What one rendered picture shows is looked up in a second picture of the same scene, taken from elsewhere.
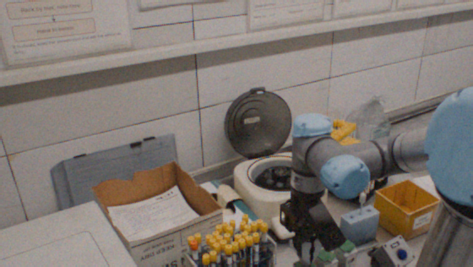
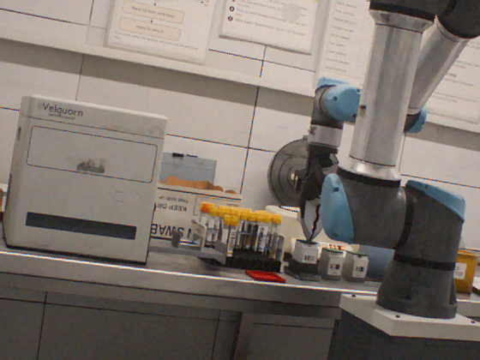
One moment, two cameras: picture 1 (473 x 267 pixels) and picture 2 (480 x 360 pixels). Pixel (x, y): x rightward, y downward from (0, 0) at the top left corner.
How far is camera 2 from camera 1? 1.12 m
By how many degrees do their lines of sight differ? 32
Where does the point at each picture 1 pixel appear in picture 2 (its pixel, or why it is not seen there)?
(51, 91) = (127, 78)
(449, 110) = not seen: outside the picture
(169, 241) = (183, 201)
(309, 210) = (318, 161)
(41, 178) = not seen: hidden behind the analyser
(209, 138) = (251, 185)
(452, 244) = (375, 44)
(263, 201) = (285, 216)
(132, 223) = not seen: hidden behind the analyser
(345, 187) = (342, 102)
